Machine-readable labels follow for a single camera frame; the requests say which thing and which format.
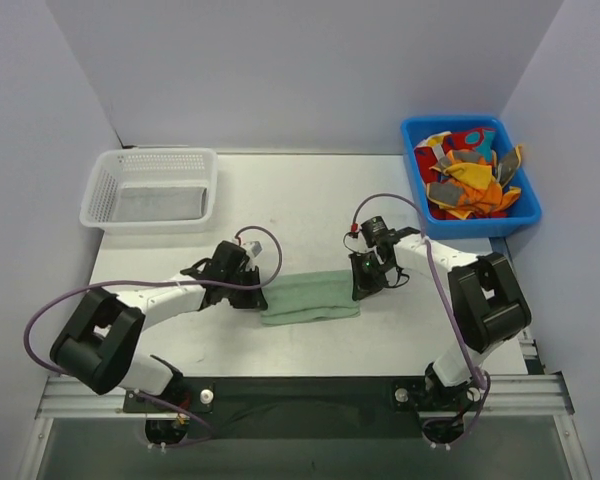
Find green panda towel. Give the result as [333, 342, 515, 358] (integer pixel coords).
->
[260, 270, 360, 327]

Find grey panda towel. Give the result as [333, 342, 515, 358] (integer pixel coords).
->
[112, 186, 207, 222]

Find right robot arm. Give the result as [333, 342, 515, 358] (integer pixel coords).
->
[349, 217, 531, 396]

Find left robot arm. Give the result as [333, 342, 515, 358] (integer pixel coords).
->
[50, 241, 268, 396]

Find white perforated plastic basket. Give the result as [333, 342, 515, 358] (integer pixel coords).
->
[79, 147, 218, 235]

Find orange towel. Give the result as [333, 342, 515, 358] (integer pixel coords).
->
[424, 159, 524, 221]

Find black base mat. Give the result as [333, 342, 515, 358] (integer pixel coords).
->
[122, 375, 481, 441]

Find blue plastic bin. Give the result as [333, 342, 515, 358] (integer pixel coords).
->
[401, 114, 542, 240]

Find grey orange-edged towel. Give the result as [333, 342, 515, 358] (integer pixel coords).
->
[495, 145, 524, 187]

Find red blue towel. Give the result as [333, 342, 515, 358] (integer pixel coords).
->
[414, 127, 497, 184]

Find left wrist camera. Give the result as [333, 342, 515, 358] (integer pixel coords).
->
[240, 241, 262, 259]

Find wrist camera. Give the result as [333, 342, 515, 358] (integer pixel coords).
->
[240, 241, 262, 259]
[360, 215, 390, 248]

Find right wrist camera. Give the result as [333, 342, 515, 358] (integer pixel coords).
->
[360, 215, 390, 248]

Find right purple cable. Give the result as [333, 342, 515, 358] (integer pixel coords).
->
[347, 193, 492, 446]

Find purple cable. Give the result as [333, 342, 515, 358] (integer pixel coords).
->
[347, 193, 492, 446]
[22, 225, 284, 449]

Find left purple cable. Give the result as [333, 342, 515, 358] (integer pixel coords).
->
[22, 225, 284, 449]

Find aluminium front rail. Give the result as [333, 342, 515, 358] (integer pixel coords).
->
[35, 374, 591, 479]

